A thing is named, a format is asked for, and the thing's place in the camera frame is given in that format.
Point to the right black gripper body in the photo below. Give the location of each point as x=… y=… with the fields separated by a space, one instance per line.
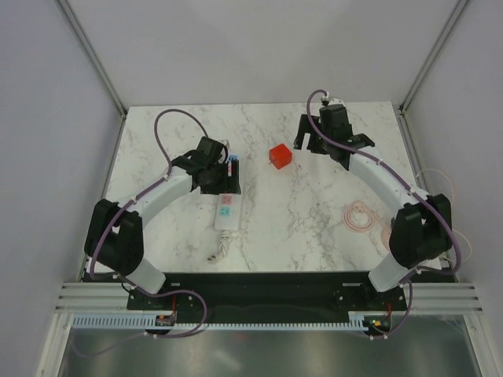
x=322 y=148

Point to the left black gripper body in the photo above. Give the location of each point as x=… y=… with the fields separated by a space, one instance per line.
x=217 y=181

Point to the red cube socket adapter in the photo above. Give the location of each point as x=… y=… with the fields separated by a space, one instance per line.
x=280 y=156

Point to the white power strip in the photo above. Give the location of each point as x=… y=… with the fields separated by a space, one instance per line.
x=229 y=205

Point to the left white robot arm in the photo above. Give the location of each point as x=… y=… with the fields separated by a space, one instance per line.
x=115 y=235

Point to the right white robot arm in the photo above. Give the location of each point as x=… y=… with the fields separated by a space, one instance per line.
x=421 y=228

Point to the pink round socket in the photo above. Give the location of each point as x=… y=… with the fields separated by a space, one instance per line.
x=385 y=238

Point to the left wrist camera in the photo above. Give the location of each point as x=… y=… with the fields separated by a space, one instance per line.
x=226 y=144

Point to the right aluminium frame post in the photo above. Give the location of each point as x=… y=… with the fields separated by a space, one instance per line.
x=433 y=54

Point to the aluminium frame post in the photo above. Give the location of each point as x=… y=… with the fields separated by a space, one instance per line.
x=91 y=55
x=433 y=54

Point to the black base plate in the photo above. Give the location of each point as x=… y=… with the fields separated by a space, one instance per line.
x=270 y=296

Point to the white slotted cable duct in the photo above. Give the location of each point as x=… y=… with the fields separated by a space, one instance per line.
x=152 y=321

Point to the aluminium rail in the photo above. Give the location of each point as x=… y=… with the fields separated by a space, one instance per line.
x=428 y=298

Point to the left aluminium frame post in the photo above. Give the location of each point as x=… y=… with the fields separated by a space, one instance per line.
x=91 y=55

